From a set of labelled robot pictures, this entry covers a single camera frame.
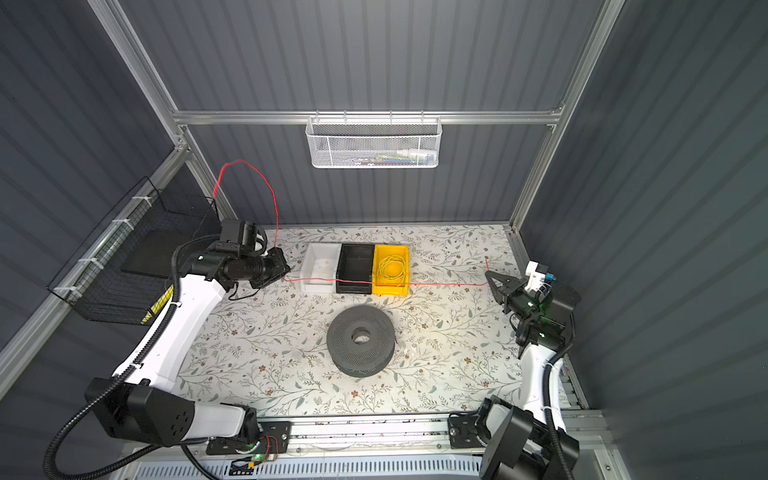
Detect left black corrugated hose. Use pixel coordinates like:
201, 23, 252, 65
41, 233, 223, 480

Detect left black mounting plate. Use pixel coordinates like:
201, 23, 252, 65
206, 421, 293, 456

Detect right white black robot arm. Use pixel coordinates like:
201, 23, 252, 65
476, 262, 581, 479

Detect white plastic bin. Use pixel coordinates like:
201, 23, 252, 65
299, 243, 341, 295

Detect black flat pad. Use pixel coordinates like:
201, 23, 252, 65
121, 230, 189, 279

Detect red cable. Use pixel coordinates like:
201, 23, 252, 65
212, 159, 499, 289

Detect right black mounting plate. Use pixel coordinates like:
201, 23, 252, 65
447, 412, 484, 449

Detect black wire basket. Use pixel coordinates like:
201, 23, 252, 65
47, 177, 221, 327

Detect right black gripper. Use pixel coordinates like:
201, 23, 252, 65
490, 272, 543, 327

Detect white wire mesh basket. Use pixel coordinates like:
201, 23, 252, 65
305, 115, 443, 169

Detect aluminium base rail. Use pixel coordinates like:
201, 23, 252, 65
113, 413, 625, 480

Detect yellow green striped item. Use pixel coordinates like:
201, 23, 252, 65
140, 286, 174, 325

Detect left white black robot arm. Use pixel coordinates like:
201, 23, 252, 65
85, 240, 290, 447

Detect yellow plastic bin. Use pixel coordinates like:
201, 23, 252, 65
372, 244, 410, 296

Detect items in white basket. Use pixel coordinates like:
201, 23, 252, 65
342, 149, 438, 168

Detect black mounting plate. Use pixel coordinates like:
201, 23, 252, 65
206, 421, 293, 456
447, 412, 484, 449

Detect yellow cable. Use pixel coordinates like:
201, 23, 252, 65
377, 254, 408, 281

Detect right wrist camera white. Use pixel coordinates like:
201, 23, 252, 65
525, 261, 556, 293

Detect black plastic bin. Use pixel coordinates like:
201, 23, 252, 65
335, 243, 375, 295

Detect grey perforated spool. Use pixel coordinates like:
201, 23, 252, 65
326, 305, 396, 378

